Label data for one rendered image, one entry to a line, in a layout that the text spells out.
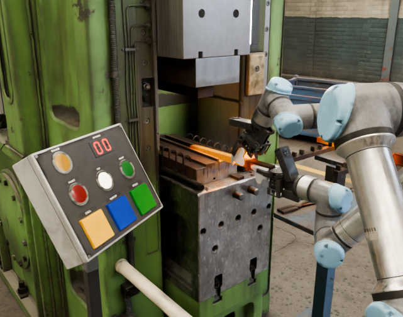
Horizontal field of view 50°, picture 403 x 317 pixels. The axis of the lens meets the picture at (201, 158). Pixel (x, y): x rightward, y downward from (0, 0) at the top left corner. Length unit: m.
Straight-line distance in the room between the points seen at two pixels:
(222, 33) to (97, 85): 0.46
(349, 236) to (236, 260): 0.68
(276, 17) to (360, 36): 7.82
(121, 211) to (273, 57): 1.06
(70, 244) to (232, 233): 0.78
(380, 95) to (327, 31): 9.17
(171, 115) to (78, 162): 0.96
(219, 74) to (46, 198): 0.76
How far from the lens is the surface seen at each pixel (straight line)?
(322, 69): 10.15
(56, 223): 1.07
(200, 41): 1.46
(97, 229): 1.09
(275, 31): 1.93
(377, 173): 0.86
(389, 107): 0.92
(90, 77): 1.42
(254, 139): 1.44
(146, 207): 1.23
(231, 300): 1.85
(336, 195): 1.26
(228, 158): 1.56
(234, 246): 1.72
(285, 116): 1.25
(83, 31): 1.43
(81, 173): 1.12
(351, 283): 2.80
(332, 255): 1.19
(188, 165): 1.58
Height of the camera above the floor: 1.50
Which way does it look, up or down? 18 degrees down
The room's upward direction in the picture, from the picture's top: straight up
